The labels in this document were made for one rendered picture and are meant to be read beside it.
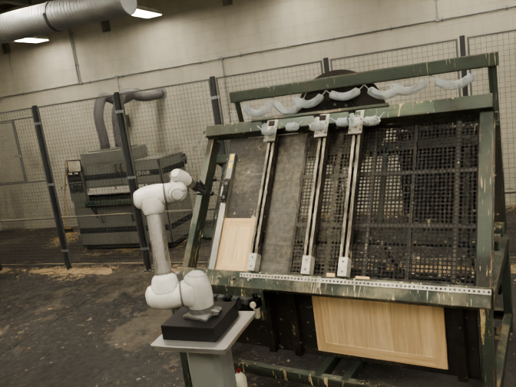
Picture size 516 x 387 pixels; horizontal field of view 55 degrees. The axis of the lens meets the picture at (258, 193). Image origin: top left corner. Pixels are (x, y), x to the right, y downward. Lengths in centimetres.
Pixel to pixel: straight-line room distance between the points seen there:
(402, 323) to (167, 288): 154
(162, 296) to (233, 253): 87
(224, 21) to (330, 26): 185
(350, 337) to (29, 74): 922
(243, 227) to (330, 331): 98
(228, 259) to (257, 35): 563
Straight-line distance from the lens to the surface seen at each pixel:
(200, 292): 307
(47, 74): 1115
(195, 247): 400
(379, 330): 359
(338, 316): 365
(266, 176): 379
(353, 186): 343
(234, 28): 897
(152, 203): 306
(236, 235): 379
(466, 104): 346
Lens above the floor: 208
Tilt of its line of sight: 10 degrees down
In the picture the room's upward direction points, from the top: 8 degrees counter-clockwise
